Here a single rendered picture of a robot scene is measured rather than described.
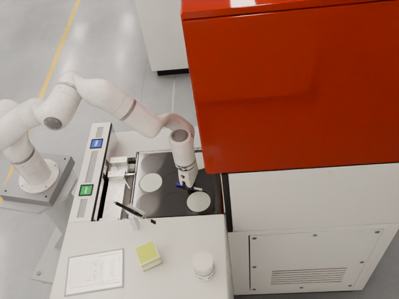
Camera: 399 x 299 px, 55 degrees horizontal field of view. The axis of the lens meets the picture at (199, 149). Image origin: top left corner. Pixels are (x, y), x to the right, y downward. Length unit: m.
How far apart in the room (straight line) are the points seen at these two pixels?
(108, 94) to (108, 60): 2.77
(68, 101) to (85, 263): 0.59
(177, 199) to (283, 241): 0.49
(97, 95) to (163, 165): 0.60
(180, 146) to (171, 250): 0.38
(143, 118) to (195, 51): 0.45
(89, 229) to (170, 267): 0.37
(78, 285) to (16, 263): 1.41
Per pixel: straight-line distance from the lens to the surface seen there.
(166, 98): 3.43
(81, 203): 1.68
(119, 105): 1.30
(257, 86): 1.02
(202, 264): 1.32
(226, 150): 1.19
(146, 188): 1.70
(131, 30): 4.40
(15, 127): 1.58
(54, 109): 1.35
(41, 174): 1.89
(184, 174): 1.50
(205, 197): 1.63
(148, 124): 1.34
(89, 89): 1.29
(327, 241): 1.79
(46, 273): 2.73
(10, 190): 2.00
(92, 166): 1.78
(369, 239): 1.84
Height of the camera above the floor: 2.26
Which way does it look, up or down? 50 degrees down
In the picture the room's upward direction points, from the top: 9 degrees counter-clockwise
